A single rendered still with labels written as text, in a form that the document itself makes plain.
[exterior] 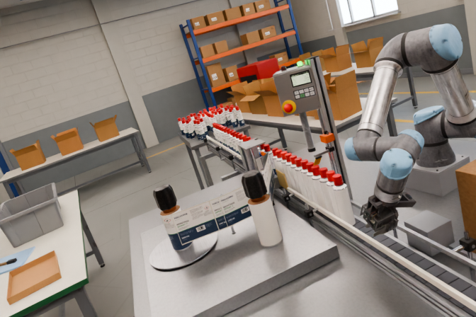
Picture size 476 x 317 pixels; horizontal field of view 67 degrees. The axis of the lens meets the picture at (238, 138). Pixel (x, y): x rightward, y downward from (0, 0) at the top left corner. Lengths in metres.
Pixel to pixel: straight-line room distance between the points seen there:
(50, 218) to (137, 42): 6.54
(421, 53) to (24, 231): 2.58
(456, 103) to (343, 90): 1.83
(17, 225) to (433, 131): 2.54
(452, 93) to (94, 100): 7.92
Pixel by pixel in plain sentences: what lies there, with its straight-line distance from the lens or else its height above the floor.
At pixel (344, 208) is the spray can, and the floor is 0.96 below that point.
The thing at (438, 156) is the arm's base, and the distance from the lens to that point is 1.68.
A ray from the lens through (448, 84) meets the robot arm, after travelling 1.43.
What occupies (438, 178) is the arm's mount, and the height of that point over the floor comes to 0.91.
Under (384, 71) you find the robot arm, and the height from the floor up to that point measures 1.41.
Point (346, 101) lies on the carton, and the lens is 3.26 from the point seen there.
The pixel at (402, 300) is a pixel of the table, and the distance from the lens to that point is 1.21.
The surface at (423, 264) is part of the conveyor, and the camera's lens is 1.24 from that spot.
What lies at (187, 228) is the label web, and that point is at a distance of 1.57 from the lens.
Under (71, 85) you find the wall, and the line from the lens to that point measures 8.72.
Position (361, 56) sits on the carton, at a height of 0.95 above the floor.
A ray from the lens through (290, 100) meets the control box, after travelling 1.56.
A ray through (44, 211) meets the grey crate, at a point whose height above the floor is 0.96.
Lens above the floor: 1.63
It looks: 14 degrees down
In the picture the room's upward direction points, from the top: 17 degrees counter-clockwise
